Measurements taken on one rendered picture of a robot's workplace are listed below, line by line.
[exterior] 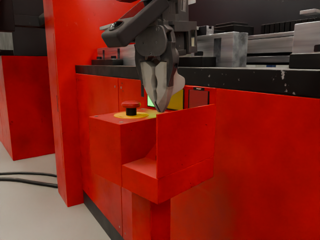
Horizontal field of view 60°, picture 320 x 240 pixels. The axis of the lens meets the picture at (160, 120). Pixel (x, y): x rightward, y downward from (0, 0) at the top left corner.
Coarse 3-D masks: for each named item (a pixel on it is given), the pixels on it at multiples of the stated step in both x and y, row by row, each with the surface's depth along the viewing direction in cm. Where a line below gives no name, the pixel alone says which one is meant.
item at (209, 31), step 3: (201, 27) 87; (204, 27) 86; (207, 27) 86; (210, 27) 87; (213, 27) 87; (198, 30) 89; (201, 30) 88; (204, 30) 87; (207, 30) 86; (210, 30) 87; (213, 30) 87; (198, 33) 89; (201, 33) 88; (204, 33) 87; (207, 33) 86; (210, 33) 87
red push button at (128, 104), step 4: (128, 100) 58; (132, 100) 58; (124, 104) 56; (128, 104) 55; (132, 104) 55; (136, 104) 56; (140, 104) 57; (128, 108) 56; (132, 108) 56; (136, 108) 57; (128, 112) 56; (132, 112) 56; (136, 112) 57
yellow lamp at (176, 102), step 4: (180, 92) 58; (172, 96) 60; (176, 96) 59; (180, 96) 58; (172, 100) 60; (176, 100) 59; (180, 100) 58; (172, 104) 60; (176, 104) 59; (180, 104) 58; (168, 108) 61; (172, 108) 60; (176, 108) 59; (180, 108) 59
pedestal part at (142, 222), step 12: (132, 192) 58; (132, 204) 58; (144, 204) 56; (156, 204) 55; (168, 204) 58; (132, 216) 59; (144, 216) 56; (156, 216) 56; (168, 216) 59; (132, 228) 60; (144, 228) 57; (156, 228) 57; (168, 228) 59
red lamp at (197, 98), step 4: (192, 92) 56; (196, 92) 55; (200, 92) 54; (204, 92) 54; (192, 96) 56; (196, 96) 55; (200, 96) 55; (204, 96) 54; (192, 100) 56; (196, 100) 55; (200, 100) 55; (204, 100) 54; (192, 104) 56; (196, 104) 56; (200, 104) 55; (204, 104) 54
